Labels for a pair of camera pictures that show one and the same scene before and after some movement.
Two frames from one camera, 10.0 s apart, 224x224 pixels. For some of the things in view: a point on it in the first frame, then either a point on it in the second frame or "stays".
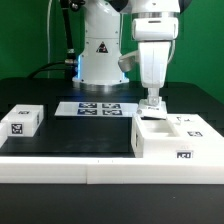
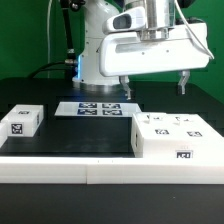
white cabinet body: x=177 y=136 stays
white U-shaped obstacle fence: x=105 y=170 stays
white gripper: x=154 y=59 -> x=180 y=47
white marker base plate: x=70 y=108 stays
